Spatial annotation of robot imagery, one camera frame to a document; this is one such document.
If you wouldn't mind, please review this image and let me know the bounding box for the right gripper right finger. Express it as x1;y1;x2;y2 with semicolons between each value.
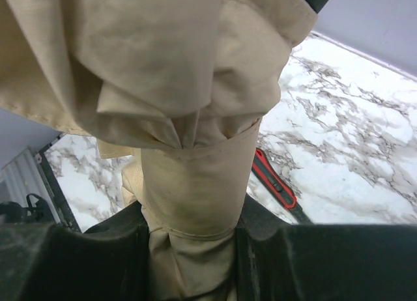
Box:
236;197;416;300

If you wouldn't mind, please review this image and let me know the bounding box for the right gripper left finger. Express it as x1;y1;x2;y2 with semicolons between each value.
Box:
1;202;149;300

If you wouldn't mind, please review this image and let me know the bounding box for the beige folding umbrella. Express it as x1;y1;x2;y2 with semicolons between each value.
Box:
1;0;317;300

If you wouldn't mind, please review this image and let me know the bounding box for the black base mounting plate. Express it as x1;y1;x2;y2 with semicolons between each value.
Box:
36;149;81;233

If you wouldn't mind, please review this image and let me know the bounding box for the red black utility knife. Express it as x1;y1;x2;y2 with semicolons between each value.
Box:
252;148;313;224

